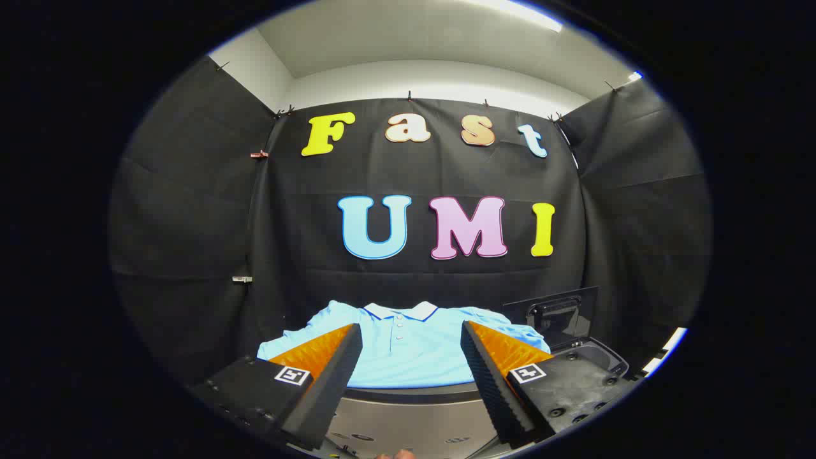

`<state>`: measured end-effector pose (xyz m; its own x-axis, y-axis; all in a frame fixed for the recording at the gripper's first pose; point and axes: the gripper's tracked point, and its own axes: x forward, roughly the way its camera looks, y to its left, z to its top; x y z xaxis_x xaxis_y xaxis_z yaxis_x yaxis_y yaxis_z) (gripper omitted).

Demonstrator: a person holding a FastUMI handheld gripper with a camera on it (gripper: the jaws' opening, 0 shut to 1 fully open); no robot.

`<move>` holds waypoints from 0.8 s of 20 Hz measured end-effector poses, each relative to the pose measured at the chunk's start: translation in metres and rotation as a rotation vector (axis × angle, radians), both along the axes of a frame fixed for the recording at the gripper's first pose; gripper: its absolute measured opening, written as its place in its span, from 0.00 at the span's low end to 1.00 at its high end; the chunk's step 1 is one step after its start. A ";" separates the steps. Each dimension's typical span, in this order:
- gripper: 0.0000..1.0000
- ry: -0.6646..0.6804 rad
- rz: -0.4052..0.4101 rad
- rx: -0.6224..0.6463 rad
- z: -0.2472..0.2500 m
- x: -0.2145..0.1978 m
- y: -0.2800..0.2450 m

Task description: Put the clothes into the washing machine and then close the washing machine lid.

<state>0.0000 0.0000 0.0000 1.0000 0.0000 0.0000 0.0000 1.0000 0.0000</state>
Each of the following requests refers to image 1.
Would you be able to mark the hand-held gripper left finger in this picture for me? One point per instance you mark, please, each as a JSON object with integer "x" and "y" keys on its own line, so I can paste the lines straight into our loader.
{"x": 331, "y": 382}

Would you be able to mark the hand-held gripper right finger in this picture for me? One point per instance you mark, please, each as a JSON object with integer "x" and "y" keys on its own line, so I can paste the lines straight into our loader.
{"x": 494, "y": 389}

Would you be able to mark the light blue polo shirt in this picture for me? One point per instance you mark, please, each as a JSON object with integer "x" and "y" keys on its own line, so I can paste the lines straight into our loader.
{"x": 408, "y": 357}

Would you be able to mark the dark washing machine lid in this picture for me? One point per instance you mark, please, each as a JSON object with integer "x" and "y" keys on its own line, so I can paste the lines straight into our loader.
{"x": 561, "y": 315}

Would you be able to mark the grey washing machine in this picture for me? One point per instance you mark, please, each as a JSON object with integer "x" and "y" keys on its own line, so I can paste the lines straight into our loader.
{"x": 599, "y": 357}

